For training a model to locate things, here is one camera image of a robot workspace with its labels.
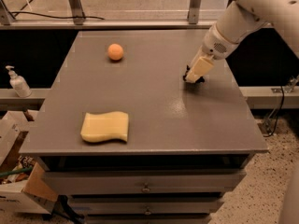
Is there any metal window frame rail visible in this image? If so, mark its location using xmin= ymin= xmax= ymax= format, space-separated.
xmin=0 ymin=0 xmax=230 ymax=30

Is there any white pump bottle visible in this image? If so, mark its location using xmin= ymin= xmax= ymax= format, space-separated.
xmin=6 ymin=65 xmax=32 ymax=98

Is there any white cardboard box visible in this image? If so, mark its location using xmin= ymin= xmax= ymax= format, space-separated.
xmin=0 ymin=110 xmax=58 ymax=214

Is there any black cable on floor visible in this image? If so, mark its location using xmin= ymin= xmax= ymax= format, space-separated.
xmin=263 ymin=84 xmax=286 ymax=138

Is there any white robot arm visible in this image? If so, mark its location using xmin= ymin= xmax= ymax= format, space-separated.
xmin=185 ymin=0 xmax=299 ymax=224

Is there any orange ball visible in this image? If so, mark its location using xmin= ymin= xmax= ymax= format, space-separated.
xmin=107 ymin=44 xmax=124 ymax=61

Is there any grey drawer cabinet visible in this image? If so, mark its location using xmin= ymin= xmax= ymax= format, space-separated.
xmin=21 ymin=30 xmax=266 ymax=224

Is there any black cable on ledge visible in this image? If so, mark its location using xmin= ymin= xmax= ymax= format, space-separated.
xmin=8 ymin=10 xmax=107 ymax=21

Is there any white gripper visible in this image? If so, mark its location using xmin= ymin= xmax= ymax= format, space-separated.
xmin=190 ymin=25 xmax=238 ymax=77

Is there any top drawer knob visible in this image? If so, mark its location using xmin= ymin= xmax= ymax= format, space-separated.
xmin=141 ymin=184 xmax=150 ymax=193

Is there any yellow wavy sponge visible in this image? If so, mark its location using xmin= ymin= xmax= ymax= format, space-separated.
xmin=80 ymin=111 xmax=129 ymax=143

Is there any drawer knob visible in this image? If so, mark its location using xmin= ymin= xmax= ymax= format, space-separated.
xmin=144 ymin=207 xmax=152 ymax=216
xmin=141 ymin=184 xmax=150 ymax=193

